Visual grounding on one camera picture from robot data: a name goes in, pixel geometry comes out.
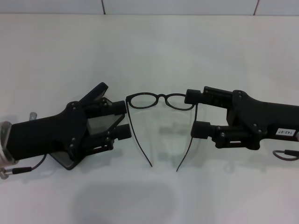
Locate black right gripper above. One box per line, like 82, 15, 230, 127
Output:
191, 90, 299, 150

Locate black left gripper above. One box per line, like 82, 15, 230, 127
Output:
8, 98, 127, 162

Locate black glasses case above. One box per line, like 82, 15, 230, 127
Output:
50, 82, 127, 171

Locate black thin-framed glasses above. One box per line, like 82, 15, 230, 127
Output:
125, 92, 200, 173

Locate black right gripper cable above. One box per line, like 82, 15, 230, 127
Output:
272, 149, 299, 162

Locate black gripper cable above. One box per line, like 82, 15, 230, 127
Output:
272, 149, 299, 162
0, 155, 49, 180

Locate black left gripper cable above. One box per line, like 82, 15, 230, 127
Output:
0, 155, 49, 180

